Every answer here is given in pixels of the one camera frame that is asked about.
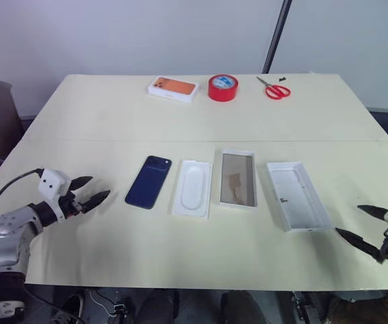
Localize white box lid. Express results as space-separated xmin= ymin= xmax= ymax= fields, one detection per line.
xmin=265 ymin=161 xmax=333 ymax=234

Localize red handled scissors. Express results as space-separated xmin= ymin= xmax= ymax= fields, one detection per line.
xmin=256 ymin=76 xmax=293 ymax=101

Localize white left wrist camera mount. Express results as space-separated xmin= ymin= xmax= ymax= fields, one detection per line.
xmin=37 ymin=169 xmax=72 ymax=223

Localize white box base brown inside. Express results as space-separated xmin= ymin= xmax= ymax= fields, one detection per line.
xmin=216 ymin=149 xmax=259 ymax=212

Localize dark blue smartphone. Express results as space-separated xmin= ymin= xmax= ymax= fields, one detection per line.
xmin=124 ymin=155 xmax=173 ymax=210

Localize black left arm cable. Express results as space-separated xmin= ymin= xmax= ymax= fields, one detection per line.
xmin=0 ymin=168 xmax=45 ymax=251

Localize sealed orange phone box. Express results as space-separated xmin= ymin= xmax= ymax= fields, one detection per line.
xmin=146 ymin=76 xmax=200 ymax=104

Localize red adhesive tape roll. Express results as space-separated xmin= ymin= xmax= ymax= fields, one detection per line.
xmin=208 ymin=74 xmax=238 ymax=103

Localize thin white wire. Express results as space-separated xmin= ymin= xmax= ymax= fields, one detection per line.
xmin=88 ymin=289 xmax=115 ymax=316

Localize white moulded tray insert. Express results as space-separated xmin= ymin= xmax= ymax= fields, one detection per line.
xmin=171 ymin=159 xmax=214 ymax=221

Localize black stand pole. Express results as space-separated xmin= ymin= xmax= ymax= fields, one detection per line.
xmin=260 ymin=0 xmax=294 ymax=75

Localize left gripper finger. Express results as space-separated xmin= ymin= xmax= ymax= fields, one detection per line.
xmin=78 ymin=190 xmax=111 ymax=215
xmin=70 ymin=175 xmax=94 ymax=193

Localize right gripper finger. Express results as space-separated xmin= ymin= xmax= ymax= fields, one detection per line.
xmin=357 ymin=204 xmax=388 ymax=221
xmin=335 ymin=227 xmax=384 ymax=265

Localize black and white shoe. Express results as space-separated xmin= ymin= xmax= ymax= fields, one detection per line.
xmin=49 ymin=292 xmax=86 ymax=324

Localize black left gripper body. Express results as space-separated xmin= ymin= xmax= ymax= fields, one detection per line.
xmin=58 ymin=191 xmax=84 ymax=220

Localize brown rounded shape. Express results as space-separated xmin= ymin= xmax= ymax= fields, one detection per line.
xmin=325 ymin=290 xmax=388 ymax=324

